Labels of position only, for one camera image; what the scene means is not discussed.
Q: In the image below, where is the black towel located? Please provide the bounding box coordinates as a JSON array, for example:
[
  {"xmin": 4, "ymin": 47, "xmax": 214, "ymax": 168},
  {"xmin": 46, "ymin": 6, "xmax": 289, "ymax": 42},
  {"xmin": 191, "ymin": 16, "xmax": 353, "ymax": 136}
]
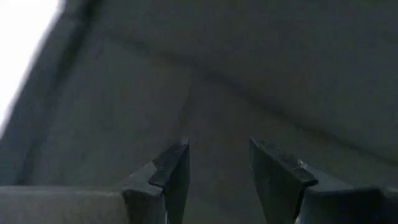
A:
[{"xmin": 0, "ymin": 0, "xmax": 398, "ymax": 224}]

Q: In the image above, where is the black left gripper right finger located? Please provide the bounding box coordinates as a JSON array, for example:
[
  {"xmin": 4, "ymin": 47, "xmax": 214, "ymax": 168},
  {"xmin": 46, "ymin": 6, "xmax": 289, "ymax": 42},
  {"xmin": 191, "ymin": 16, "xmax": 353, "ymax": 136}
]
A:
[{"xmin": 248, "ymin": 138, "xmax": 355, "ymax": 224}]

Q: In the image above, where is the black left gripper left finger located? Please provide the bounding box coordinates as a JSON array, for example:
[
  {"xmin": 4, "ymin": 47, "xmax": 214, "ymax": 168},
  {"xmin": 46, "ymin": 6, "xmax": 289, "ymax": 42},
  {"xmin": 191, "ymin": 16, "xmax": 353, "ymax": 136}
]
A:
[{"xmin": 121, "ymin": 139, "xmax": 191, "ymax": 224}]

